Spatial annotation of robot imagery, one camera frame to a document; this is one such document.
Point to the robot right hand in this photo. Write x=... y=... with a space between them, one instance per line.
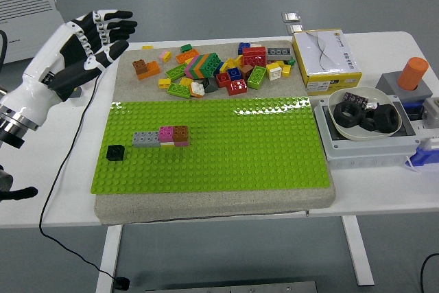
x=20 y=193

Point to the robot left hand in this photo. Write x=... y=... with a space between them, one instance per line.
x=44 y=63

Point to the black square brick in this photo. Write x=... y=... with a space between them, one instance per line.
x=115 y=153

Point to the magenta square brick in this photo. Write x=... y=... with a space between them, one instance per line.
x=166 y=133

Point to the green studded baseplate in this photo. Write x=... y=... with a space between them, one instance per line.
x=240 y=149

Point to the white panel heater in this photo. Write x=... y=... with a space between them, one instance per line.
x=24 y=1

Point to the brown brick beside orange brick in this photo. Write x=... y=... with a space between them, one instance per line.
x=139 y=66

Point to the thin yellow brick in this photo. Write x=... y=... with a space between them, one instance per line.
x=147 y=47

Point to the orange stepped brick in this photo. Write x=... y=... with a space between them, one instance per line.
x=152 y=68

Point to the white table leg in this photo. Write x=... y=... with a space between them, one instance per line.
x=358 y=252
x=109 y=258

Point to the pink and yellow brick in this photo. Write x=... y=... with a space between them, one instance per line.
x=165 y=55

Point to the small yellow brick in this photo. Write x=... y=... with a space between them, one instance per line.
x=186 y=82
x=164 y=82

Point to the long grey brick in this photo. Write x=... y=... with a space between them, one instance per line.
x=145 y=139

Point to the light green long brick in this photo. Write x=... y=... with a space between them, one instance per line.
x=177 y=90
x=256 y=77
x=176 y=71

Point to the black plug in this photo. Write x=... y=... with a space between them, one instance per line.
x=122 y=282

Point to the long orange brick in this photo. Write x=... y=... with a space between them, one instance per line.
x=185 y=57

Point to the small dark green brick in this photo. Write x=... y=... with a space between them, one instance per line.
x=186 y=48

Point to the white square brick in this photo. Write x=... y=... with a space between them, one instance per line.
x=167 y=144

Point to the brown brick on pink brick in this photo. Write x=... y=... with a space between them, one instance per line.
x=180 y=133

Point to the white and orange brick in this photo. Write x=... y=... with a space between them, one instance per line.
x=197 y=89

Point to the pink green orange brick stack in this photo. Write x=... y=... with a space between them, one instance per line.
x=202 y=64

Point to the dark grey sloped brick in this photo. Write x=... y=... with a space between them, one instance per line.
x=210 y=86

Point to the red square brick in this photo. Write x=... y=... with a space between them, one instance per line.
x=223 y=80
x=237 y=88

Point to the long yellow brick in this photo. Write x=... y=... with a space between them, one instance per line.
x=228 y=64

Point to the grey-brown mat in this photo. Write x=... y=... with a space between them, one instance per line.
x=205 y=204

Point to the blue square brick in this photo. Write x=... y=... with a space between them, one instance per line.
x=235 y=73

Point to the small blue brick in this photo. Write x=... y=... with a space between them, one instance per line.
x=243 y=48

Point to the small brown brick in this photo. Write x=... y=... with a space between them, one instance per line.
x=245 y=71

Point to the large red brick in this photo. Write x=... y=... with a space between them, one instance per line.
x=254 y=56

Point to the white and pink flat brick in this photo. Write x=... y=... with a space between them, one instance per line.
x=256 y=45

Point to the yellow and white brick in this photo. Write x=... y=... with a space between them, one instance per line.
x=274 y=71

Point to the grey brick with three holes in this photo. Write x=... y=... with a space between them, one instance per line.
x=278 y=54

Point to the tiny yellow brick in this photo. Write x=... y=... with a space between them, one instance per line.
x=279 y=63

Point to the yellow square brick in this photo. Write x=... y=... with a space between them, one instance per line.
x=286 y=70

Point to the tiny dark green brick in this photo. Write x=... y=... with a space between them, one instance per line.
x=291 y=61

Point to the metal floor socket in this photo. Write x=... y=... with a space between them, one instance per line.
x=291 y=16
x=295 y=29

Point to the yellow and white cardboard box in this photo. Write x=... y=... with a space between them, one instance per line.
x=326 y=56

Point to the large black hex nut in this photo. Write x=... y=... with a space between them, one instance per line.
x=391 y=121
x=343 y=122

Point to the dark brown circuit board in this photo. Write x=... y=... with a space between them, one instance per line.
x=353 y=98

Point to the white bowl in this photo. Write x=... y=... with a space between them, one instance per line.
x=358 y=135

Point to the small black hex nut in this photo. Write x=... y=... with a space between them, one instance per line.
x=367 y=125

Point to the grey junction box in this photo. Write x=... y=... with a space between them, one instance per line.
x=363 y=157

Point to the grey block holder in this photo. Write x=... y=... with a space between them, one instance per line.
x=387 y=83

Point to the orange cylinder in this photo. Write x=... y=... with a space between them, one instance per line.
x=413 y=71

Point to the blue plastic part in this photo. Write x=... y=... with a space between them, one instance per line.
x=411 y=107

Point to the grey plastic part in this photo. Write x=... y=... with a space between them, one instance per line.
x=431 y=111

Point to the blue and white device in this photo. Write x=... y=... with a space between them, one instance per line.
x=425 y=159

